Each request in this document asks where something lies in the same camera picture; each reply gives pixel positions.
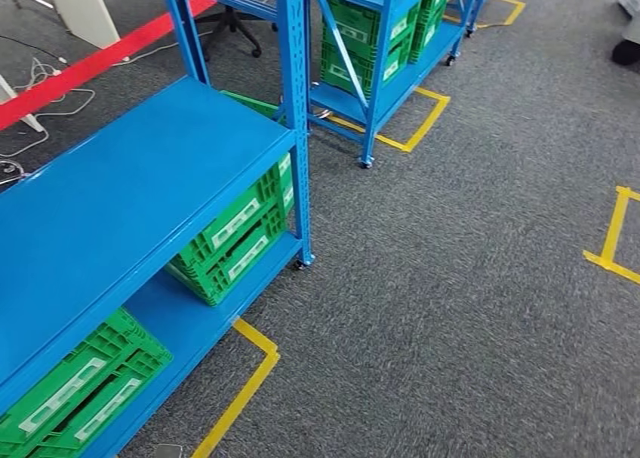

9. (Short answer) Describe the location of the yellow floor tape outline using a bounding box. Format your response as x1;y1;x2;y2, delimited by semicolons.
325;87;451;155

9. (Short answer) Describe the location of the white desk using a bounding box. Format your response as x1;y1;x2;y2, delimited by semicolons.
39;0;121;50
0;73;45;135

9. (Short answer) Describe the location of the person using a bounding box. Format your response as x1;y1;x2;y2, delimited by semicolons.
611;0;640;67

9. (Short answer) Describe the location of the red barrier belt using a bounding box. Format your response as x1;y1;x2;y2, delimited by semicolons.
0;0;254;132

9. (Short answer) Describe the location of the black office chair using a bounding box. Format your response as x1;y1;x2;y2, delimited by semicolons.
192;0;278;62

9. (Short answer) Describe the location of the white tangled cable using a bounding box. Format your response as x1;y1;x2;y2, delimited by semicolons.
0;34;96;159

